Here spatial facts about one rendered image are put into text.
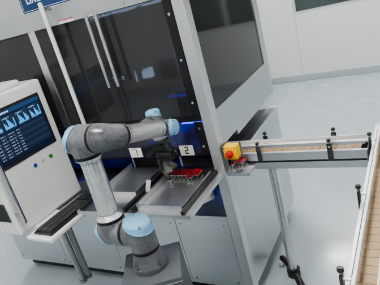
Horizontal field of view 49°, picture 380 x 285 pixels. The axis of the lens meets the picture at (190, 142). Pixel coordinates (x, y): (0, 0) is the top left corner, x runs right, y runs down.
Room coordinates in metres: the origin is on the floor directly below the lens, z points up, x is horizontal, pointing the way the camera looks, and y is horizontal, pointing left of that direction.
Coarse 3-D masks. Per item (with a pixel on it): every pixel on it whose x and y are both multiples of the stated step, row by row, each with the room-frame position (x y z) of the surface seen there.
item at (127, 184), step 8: (128, 168) 2.34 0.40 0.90; (136, 168) 2.35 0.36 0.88; (144, 168) 2.32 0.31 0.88; (152, 168) 2.28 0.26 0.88; (120, 176) 2.26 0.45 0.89; (128, 176) 2.25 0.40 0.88; (136, 176) 2.22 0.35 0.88; (144, 176) 2.19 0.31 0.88; (152, 176) 2.10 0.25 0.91; (112, 184) 2.19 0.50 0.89; (120, 184) 2.17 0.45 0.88; (128, 184) 2.14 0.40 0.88; (136, 184) 2.11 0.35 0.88; (144, 184) 2.03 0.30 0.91; (120, 192) 2.00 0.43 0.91; (128, 192) 1.97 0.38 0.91; (136, 192) 1.96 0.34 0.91
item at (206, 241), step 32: (256, 128) 2.46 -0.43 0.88; (256, 192) 2.24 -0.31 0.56; (288, 192) 2.72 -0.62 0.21; (160, 224) 2.24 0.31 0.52; (192, 224) 2.11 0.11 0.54; (224, 224) 2.00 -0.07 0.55; (256, 224) 2.15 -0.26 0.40; (32, 256) 2.98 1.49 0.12; (64, 256) 2.77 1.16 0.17; (96, 256) 2.59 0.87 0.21; (192, 256) 2.15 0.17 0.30; (224, 256) 2.03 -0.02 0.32; (256, 256) 2.06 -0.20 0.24
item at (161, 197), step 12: (168, 180) 2.05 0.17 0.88; (204, 180) 1.89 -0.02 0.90; (156, 192) 1.95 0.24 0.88; (168, 192) 1.91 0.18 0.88; (180, 192) 1.87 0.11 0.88; (192, 192) 1.78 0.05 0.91; (144, 204) 1.79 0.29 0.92; (156, 204) 1.82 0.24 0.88; (168, 204) 1.79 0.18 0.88; (180, 204) 1.75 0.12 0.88
